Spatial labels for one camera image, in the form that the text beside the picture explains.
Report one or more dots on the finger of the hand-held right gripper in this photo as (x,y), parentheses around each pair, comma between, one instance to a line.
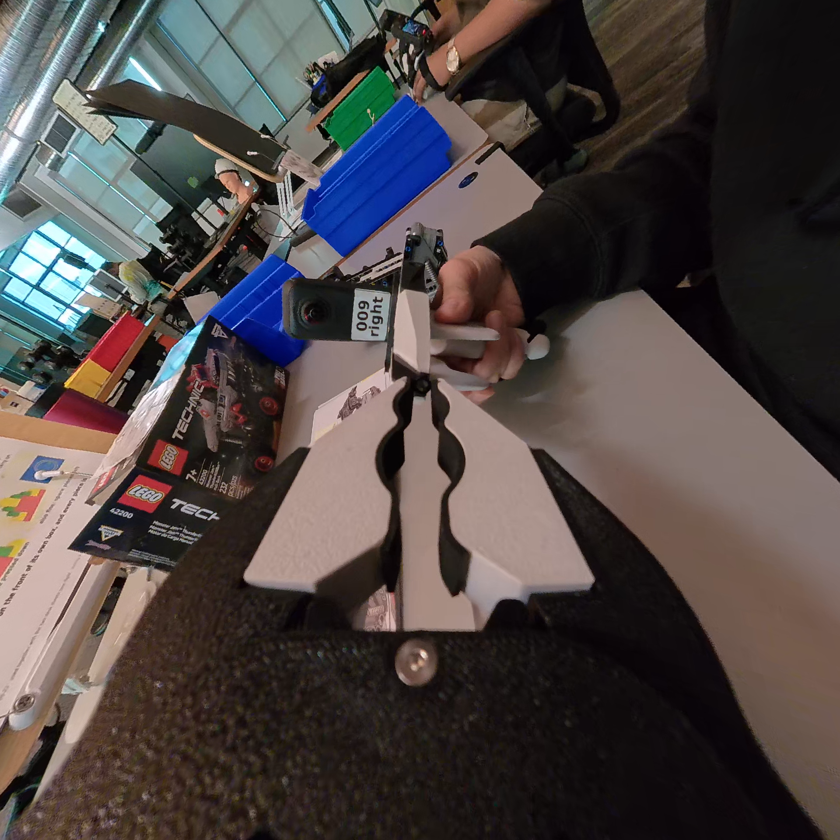
(412,334)

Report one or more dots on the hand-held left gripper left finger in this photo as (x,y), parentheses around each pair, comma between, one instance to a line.
(328,499)

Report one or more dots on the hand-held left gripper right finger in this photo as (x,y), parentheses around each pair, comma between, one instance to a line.
(512,512)

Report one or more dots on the white building instruction booklet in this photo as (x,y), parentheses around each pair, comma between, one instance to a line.
(348,407)

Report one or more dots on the another person's forearm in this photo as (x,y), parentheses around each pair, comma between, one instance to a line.
(489,29)

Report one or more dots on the person's right forearm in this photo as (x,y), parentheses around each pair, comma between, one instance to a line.
(604,223)

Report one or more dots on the white desk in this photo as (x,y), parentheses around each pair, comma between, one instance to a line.
(656,472)
(456,128)

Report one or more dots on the person's right hand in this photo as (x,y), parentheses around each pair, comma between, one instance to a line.
(479,282)

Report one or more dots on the small blue storage bin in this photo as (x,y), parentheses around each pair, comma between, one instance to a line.
(256,295)

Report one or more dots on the large blue storage bin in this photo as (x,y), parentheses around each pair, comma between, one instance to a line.
(374,177)

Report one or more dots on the black toy set box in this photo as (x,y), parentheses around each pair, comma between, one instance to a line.
(216,407)

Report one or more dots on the round blue sticker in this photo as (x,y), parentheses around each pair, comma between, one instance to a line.
(467,180)

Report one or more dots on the green storage bin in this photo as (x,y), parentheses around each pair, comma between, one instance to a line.
(358,111)

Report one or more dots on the red storage bin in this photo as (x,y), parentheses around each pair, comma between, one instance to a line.
(118,341)

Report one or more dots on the black tilted board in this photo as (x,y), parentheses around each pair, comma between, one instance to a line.
(190,118)

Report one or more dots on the yellow storage bin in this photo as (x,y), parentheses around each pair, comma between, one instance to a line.
(86,379)

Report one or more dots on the maroon tumbler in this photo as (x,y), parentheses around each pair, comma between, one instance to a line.
(85,412)

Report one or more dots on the gold wrist watch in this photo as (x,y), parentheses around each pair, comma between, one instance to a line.
(453,58)

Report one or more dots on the black office chair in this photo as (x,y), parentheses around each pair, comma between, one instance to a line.
(577,98)

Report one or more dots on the black hand-held device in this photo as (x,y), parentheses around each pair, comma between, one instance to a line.
(410,29)

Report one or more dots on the instruction poster on wooden board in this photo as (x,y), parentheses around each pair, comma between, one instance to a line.
(39,577)

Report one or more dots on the person's black sweater torso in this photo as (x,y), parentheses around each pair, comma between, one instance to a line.
(774,197)

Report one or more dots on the white wall sign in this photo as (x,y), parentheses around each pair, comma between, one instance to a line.
(82,110)

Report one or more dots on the silver ventilation duct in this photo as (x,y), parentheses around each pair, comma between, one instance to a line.
(65,72)

